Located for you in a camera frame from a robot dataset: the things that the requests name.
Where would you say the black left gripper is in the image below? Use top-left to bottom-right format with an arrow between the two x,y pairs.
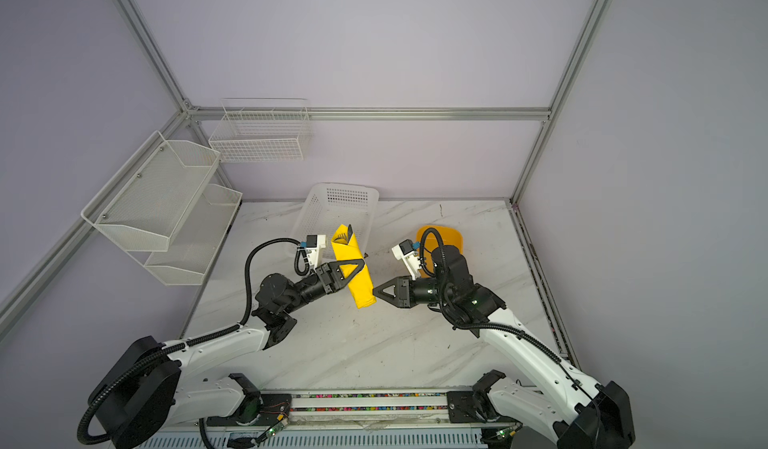
282,258 -> 364,315

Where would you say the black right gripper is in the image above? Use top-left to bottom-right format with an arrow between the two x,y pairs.
371,272 -> 451,310

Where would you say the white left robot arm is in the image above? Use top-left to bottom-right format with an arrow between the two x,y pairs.
77,259 -> 366,448

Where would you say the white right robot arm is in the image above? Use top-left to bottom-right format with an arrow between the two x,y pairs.
373,240 -> 636,448

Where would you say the white perforated plastic basket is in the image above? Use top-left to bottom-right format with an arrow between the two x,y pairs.
291,183 -> 379,253

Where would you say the yellow plastic tray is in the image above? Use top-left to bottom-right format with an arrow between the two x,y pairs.
415,225 -> 464,257

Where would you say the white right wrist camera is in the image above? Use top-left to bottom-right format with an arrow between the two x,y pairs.
391,239 -> 422,280

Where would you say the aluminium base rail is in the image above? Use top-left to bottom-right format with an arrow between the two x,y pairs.
137,385 -> 628,449

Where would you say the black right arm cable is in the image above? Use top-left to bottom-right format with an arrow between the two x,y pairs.
418,226 -> 595,396

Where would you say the white wire wall basket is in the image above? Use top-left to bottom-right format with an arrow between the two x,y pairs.
208,98 -> 313,163

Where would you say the white mesh upper wall shelf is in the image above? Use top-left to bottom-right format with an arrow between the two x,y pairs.
81,132 -> 221,252

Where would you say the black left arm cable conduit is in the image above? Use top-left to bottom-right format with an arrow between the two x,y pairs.
76,237 -> 310,447

